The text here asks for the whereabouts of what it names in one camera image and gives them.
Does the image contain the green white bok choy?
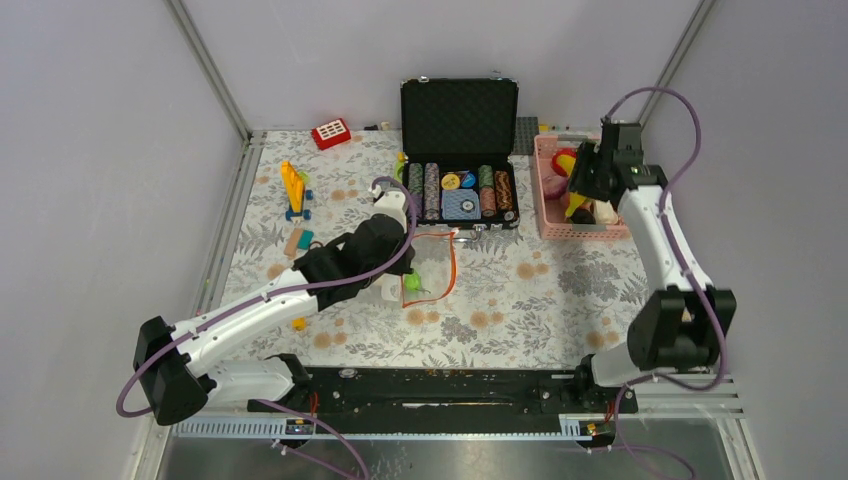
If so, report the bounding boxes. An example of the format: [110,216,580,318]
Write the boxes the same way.
[592,200,619,225]

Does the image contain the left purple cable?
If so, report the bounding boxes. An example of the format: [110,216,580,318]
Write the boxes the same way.
[116,176,420,480]

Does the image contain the clear orange-zip bag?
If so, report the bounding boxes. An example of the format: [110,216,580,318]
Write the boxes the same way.
[373,229,458,308]

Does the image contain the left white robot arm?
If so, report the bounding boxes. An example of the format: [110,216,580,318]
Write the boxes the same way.
[116,184,417,426]

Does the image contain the black poker chip case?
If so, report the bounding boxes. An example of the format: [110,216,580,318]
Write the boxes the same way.
[400,77,521,230]

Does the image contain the green yellow toy figure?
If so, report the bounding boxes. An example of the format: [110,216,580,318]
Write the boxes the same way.
[393,152,407,183]

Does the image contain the pink plastic basket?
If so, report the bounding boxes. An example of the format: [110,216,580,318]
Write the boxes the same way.
[530,133,629,241]

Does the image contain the grey building baseplate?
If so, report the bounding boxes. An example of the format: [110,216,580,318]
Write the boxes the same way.
[512,116,539,156]

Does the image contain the yellow toy banana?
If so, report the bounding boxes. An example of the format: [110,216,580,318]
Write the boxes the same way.
[561,192,590,218]

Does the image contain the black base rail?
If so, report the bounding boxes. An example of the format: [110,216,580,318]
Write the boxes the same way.
[247,354,638,437]

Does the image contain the yellow blue toy cart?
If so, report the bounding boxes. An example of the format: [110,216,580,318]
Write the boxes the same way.
[280,161,314,223]

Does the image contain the red toy strawberry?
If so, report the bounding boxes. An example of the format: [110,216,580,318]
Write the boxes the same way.
[551,148,577,177]

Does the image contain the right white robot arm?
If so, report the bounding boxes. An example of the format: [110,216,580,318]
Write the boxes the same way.
[569,118,737,412]

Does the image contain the wooden teal toy blocks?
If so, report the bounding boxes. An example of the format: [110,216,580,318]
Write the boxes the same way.
[283,227,314,258]

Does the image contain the dark toy eggplant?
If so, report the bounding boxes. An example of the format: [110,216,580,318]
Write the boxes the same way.
[569,208,596,225]

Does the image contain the floral table mat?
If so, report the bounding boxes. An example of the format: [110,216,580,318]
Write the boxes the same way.
[222,131,651,369]

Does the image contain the pink toy peach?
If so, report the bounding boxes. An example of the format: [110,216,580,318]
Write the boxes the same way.
[541,175,568,200]

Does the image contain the red white toy block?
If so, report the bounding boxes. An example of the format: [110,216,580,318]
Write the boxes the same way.
[311,118,352,151]

